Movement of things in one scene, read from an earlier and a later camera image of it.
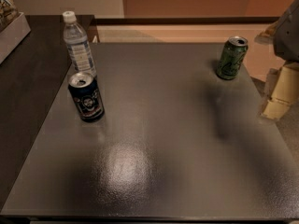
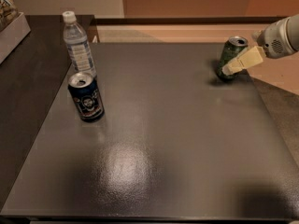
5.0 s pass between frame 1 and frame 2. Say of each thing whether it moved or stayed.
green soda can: stayed
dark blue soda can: stayed
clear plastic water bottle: stayed
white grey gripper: moved
